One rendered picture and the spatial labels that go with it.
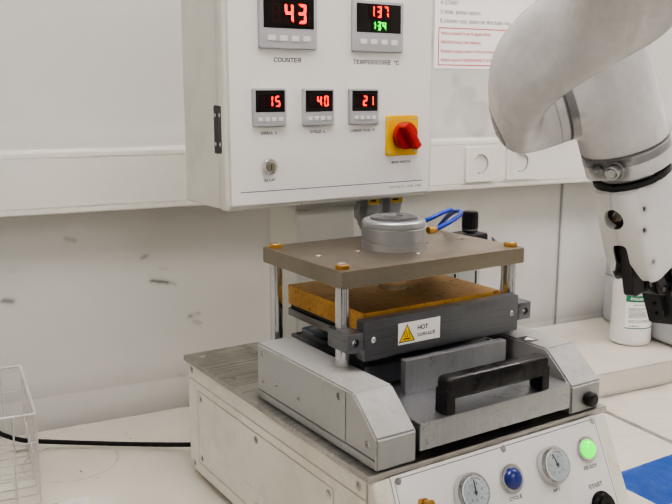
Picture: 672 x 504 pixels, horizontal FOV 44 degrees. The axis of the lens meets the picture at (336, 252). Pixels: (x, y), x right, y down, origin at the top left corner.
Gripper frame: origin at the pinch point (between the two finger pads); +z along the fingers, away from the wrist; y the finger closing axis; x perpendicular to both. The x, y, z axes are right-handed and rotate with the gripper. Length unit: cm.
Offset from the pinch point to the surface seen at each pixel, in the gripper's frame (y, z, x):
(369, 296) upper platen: -13.9, -6.3, 28.7
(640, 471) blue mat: 13.2, 39.3, 18.3
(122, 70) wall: -3, -37, 83
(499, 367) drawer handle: -13.9, 0.8, 11.8
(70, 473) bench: -44, 11, 72
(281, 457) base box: -31.2, 5.6, 32.9
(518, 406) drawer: -13.2, 6.5, 11.7
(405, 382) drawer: -20.3, -0.1, 19.8
